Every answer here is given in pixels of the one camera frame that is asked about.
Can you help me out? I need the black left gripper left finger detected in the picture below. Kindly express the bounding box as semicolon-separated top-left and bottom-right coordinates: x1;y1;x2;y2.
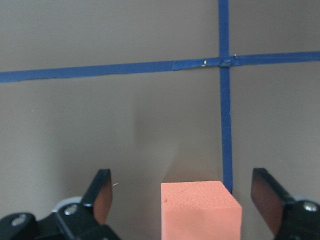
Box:
0;169;119;240

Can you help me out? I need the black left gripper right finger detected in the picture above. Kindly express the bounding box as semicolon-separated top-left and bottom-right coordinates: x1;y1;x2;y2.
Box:
250;168;320;240

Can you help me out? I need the orange foam cube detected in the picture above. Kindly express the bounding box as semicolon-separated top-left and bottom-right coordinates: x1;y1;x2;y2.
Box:
161;181;242;240

